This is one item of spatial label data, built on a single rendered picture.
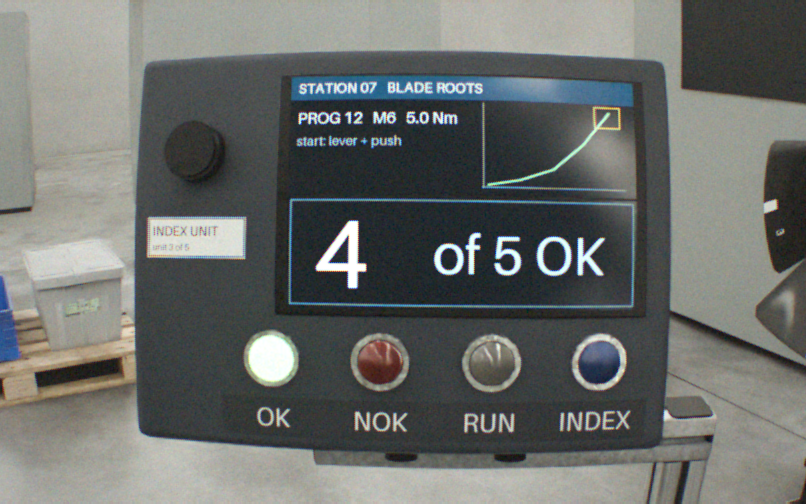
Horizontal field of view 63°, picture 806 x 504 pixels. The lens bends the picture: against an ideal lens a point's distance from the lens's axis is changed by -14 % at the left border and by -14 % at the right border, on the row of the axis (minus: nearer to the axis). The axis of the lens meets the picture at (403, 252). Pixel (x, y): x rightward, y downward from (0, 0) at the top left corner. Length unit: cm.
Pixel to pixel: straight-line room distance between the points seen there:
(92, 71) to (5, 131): 526
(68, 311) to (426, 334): 285
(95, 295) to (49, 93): 950
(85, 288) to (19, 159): 440
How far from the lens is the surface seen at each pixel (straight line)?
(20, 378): 308
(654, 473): 48
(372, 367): 34
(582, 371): 35
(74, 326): 318
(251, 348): 35
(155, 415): 38
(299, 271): 35
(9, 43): 741
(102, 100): 1251
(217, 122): 36
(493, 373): 34
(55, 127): 1251
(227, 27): 599
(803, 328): 95
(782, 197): 125
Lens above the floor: 125
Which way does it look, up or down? 14 degrees down
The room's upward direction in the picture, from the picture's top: straight up
